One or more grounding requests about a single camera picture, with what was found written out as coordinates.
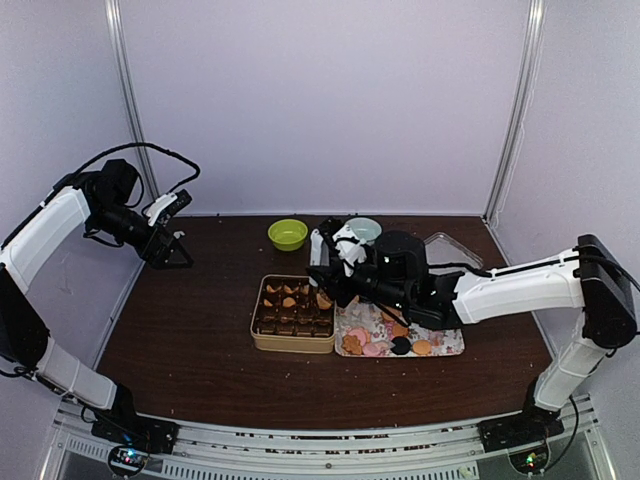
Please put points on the light blue striped bowl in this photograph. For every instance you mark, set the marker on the light blue striped bowl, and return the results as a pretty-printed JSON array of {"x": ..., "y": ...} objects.
[{"x": 365, "y": 229}]

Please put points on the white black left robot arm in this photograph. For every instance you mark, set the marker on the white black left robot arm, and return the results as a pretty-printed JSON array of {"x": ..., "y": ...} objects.
[{"x": 93, "y": 200}]

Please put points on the gold cookie tin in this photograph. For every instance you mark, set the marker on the gold cookie tin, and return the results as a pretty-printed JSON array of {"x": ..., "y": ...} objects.
[{"x": 290, "y": 321}]

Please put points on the floral cookie tray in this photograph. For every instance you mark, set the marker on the floral cookie tray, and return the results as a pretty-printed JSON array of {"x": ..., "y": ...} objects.
[{"x": 383, "y": 325}]

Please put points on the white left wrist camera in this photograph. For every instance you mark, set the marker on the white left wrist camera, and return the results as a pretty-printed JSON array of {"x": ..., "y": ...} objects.
[{"x": 163, "y": 209}]

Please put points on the green bowl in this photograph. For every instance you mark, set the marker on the green bowl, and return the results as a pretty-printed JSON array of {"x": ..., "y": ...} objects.
[{"x": 288, "y": 235}]

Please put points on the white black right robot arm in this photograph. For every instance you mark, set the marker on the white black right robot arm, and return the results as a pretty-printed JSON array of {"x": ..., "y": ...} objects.
[{"x": 395, "y": 275}]

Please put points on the aluminium corner post left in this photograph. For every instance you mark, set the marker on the aluminium corner post left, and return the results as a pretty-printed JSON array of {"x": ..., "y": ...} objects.
[{"x": 117, "y": 37}]

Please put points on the metal serving tongs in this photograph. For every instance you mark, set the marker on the metal serving tongs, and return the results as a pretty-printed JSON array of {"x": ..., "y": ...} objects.
[{"x": 316, "y": 293}]

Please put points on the aluminium front rail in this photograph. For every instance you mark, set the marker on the aluminium front rail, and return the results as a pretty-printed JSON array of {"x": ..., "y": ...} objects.
[{"x": 452, "y": 450}]

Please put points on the pink round cookie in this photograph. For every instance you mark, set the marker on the pink round cookie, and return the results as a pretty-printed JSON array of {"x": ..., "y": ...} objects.
[{"x": 361, "y": 334}]

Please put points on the black sandwich cookie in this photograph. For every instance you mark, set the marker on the black sandwich cookie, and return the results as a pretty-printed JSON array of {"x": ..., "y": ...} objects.
[{"x": 401, "y": 346}]

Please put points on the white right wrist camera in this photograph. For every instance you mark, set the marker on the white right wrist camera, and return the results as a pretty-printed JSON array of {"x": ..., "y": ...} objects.
[{"x": 334, "y": 238}]

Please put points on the aluminium corner post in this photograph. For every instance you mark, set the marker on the aluminium corner post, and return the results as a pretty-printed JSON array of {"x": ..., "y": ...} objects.
[
  {"x": 515, "y": 126},
  {"x": 117, "y": 37}
]

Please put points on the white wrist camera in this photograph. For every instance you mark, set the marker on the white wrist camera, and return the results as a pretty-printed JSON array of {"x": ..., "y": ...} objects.
[
  {"x": 163, "y": 209},
  {"x": 334, "y": 238}
]

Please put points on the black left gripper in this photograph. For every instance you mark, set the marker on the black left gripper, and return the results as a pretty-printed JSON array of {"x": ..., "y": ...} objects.
[{"x": 156, "y": 259}]

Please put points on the aluminium corner post right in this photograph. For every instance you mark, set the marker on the aluminium corner post right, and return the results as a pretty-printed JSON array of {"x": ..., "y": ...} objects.
[{"x": 515, "y": 126}]

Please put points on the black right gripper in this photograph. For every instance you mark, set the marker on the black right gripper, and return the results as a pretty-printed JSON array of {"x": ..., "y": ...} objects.
[{"x": 332, "y": 282}]

